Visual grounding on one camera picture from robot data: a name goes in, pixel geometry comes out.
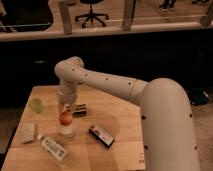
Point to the wooden railing post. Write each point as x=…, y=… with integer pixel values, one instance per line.
x=128, y=16
x=65, y=16

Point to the black office chair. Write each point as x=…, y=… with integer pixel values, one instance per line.
x=91, y=15

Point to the dark teal bag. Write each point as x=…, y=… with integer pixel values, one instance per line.
x=198, y=96

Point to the black striped small box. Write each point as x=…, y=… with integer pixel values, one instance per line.
x=77, y=111

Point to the green plastic cup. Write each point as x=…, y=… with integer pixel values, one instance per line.
x=36, y=105

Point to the beige sponge block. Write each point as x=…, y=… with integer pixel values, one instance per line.
x=27, y=132

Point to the wooden railing post right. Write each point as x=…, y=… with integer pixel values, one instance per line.
x=128, y=16

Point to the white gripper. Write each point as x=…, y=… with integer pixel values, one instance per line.
x=67, y=97

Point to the black red snack box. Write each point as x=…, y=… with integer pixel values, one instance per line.
x=102, y=134

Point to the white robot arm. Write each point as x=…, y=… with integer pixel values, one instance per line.
x=166, y=116

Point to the white paper cup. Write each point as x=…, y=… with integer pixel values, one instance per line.
x=68, y=130

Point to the wooden railing post left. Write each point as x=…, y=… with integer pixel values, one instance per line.
x=65, y=16

